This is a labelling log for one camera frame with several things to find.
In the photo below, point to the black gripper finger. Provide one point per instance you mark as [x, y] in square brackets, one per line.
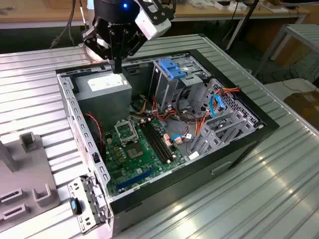
[135, 42]
[91, 41]

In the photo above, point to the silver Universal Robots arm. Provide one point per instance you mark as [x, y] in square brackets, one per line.
[93, 53]

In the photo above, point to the grey metal disk bay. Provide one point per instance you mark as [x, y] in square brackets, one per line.
[211, 139]

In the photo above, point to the blue plastic drive latch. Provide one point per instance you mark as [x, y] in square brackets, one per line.
[172, 68]

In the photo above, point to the grey optical drive cage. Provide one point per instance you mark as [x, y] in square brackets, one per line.
[164, 89]

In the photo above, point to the grey power supply unit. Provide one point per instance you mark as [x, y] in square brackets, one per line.
[104, 104]

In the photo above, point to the white box black screen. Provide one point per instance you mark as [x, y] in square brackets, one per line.
[223, 6]

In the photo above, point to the black RAM slot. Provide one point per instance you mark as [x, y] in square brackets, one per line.
[155, 142]
[152, 143]
[158, 141]
[161, 139]

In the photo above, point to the plain white box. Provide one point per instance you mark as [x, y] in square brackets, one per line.
[236, 7]

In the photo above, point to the CPU socket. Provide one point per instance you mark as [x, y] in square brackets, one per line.
[134, 151]

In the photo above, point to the green motherboard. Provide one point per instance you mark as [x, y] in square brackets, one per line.
[147, 154]

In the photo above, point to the white plug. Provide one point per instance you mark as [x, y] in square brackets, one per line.
[194, 156]

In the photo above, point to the blue expansion slot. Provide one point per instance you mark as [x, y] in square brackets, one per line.
[137, 177]

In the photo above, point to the grey parts rack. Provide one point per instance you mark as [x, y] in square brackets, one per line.
[27, 169]

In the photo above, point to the flat cardboard piece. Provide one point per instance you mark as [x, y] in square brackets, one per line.
[276, 7]

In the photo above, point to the white low board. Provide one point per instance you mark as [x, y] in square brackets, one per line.
[279, 88]

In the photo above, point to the black open PC case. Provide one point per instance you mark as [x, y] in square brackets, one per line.
[174, 194]

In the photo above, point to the black tab with blue stripe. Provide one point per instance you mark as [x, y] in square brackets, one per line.
[74, 206]

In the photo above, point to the small brown cardboard box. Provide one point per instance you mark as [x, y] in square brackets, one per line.
[306, 104]

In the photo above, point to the brown square base plate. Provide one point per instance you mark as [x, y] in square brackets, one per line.
[82, 47]

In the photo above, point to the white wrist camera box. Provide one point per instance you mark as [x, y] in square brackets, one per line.
[154, 27]

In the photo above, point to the grey card retention bracket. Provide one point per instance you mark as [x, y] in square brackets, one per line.
[96, 199]

